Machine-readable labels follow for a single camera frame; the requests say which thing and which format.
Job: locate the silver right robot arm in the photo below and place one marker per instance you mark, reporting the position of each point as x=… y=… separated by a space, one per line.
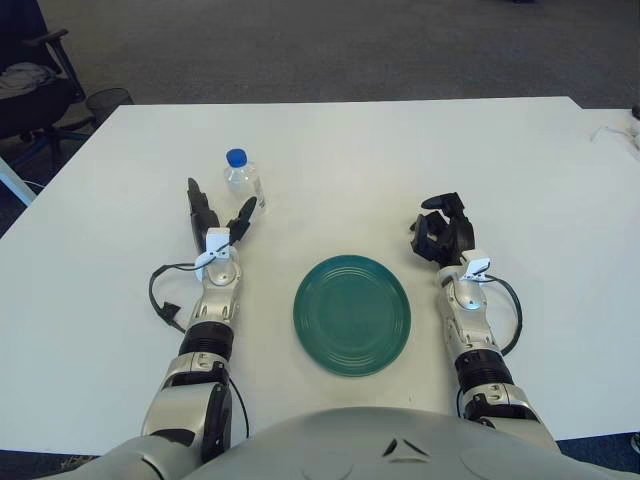
x=475 y=325

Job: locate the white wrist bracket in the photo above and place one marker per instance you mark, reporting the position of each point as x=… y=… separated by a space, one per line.
x=475 y=265
x=217 y=242

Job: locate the grey robot torso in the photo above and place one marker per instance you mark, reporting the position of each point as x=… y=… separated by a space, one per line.
x=390 y=445

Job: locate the clear bottle with blue cap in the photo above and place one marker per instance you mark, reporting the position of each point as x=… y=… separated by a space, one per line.
x=242 y=177

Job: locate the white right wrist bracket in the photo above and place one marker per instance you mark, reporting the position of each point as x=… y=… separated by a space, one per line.
x=475 y=265

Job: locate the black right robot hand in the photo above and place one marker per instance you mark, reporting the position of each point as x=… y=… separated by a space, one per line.
x=450 y=235

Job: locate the green round plate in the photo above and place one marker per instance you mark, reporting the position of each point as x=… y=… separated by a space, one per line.
x=352 y=315

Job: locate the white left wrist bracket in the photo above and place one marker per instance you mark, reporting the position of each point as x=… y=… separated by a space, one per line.
x=217 y=242

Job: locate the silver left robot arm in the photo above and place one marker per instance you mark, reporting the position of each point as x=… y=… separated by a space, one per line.
x=212 y=310

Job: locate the black office chair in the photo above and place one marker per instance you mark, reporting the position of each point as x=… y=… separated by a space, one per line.
x=30 y=110

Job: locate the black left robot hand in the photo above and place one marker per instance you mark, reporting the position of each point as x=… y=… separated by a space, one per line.
x=200 y=210

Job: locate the grey cloth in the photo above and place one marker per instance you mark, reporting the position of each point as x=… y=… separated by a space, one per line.
x=22 y=75

